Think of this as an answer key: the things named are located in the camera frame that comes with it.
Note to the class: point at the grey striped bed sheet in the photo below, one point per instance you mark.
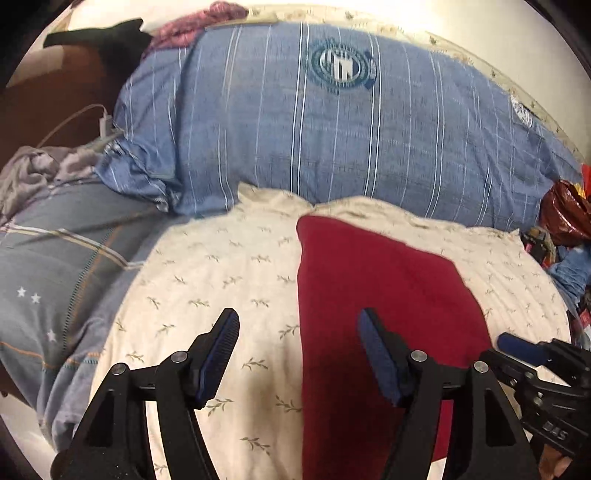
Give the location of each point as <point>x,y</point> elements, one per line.
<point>46,258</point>

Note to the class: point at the dark red garment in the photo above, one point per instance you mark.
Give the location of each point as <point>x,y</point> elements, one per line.
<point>369,277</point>

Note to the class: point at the person's right hand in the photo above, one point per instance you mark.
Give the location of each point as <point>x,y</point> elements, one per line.
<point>556,462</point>

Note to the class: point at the grey crumpled cloth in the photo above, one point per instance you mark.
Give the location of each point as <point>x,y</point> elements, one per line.
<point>32,170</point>

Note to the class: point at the white charger plug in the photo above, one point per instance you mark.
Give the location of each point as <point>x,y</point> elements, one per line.
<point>105,125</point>

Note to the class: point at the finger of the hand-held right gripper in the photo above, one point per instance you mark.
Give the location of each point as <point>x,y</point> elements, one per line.
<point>505,365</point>
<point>519,346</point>

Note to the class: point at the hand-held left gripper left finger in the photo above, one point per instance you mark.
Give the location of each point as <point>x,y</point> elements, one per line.
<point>217,361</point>

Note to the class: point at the black cloth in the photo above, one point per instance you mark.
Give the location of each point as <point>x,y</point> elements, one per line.
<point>120,41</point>

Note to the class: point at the blue plaid pillow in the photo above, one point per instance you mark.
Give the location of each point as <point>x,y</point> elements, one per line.
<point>277,115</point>

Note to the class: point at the brown wooden furniture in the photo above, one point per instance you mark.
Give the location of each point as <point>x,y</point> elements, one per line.
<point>55,92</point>

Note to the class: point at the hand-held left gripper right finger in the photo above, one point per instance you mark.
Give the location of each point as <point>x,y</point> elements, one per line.
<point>381,361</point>

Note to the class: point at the cream leaf-print cloth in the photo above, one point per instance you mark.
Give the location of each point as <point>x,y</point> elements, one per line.
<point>207,277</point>

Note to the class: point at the black and orange item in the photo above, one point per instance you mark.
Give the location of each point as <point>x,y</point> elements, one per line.
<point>538,245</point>

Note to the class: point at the blue crumpled cloth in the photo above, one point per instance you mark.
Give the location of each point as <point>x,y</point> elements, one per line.
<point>572,273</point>

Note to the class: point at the red plastic bag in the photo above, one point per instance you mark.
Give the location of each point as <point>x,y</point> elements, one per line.
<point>561,207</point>

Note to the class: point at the pink crumpled cloth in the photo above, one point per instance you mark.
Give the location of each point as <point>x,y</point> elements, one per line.
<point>184,27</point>

